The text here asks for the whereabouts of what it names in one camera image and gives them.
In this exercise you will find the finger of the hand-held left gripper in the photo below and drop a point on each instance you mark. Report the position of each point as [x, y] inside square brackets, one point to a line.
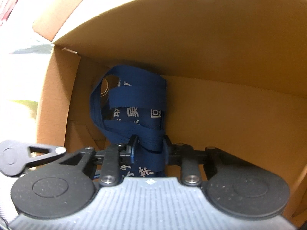
[51, 152]

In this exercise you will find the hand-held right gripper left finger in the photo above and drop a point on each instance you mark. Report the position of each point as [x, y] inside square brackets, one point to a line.
[133, 147]

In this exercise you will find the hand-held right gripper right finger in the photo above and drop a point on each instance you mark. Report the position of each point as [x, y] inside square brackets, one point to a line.
[166, 148]

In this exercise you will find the blue shopping bag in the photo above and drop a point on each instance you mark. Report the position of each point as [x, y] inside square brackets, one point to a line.
[144, 95]

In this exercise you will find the cardboard box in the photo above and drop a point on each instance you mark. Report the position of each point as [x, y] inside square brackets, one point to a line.
[215, 64]

